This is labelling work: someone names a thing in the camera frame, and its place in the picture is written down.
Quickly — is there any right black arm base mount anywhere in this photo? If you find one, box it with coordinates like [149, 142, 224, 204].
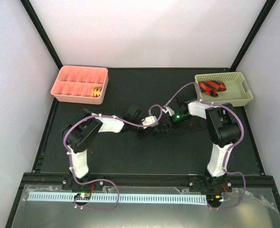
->
[189, 176, 232, 193]

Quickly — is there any pink compartment organizer box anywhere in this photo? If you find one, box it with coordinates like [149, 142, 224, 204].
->
[51, 66, 108, 105]

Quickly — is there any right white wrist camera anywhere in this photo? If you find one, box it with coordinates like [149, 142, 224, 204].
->
[162, 106, 175, 116]

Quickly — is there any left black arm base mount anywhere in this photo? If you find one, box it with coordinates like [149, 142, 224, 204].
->
[62, 174, 106, 192]

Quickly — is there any orange navy striped tie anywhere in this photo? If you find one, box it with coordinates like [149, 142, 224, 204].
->
[198, 80, 227, 98]

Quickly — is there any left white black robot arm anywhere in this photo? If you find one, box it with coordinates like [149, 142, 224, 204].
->
[62, 104, 163, 190]

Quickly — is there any yellow black rolled tie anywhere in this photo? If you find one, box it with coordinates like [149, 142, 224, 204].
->
[91, 87, 102, 98]

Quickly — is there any purple cable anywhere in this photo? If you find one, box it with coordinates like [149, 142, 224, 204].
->
[163, 82, 247, 211]
[63, 104, 164, 211]

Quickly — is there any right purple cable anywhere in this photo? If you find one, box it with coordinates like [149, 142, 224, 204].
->
[163, 82, 247, 211]

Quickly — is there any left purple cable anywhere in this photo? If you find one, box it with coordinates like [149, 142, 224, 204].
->
[63, 104, 164, 211]

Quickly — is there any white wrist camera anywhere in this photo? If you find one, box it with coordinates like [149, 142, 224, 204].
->
[142, 115, 158, 128]
[162, 106, 175, 116]

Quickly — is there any light blue slotted cable duct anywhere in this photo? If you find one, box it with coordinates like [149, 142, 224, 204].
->
[28, 192, 207, 206]

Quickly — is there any green perforated plastic basket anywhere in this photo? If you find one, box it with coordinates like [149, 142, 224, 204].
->
[194, 72, 253, 107]

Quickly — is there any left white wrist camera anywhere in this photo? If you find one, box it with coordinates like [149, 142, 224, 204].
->
[142, 115, 158, 128]

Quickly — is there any left black frame post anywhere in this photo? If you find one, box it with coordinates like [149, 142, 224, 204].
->
[20, 0, 63, 69]

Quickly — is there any clear acrylic sheet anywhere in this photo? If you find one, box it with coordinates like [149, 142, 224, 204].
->
[8, 185, 280, 228]

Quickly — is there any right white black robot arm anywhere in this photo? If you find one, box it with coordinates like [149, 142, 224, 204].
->
[163, 99, 244, 191]

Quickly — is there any black necktie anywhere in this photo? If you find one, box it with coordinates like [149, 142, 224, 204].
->
[150, 120, 207, 136]

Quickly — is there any black frame post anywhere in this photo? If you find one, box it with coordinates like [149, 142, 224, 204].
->
[20, 0, 63, 69]
[230, 0, 276, 72]

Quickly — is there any right black frame post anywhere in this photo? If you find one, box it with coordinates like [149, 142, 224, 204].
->
[230, 0, 276, 72]

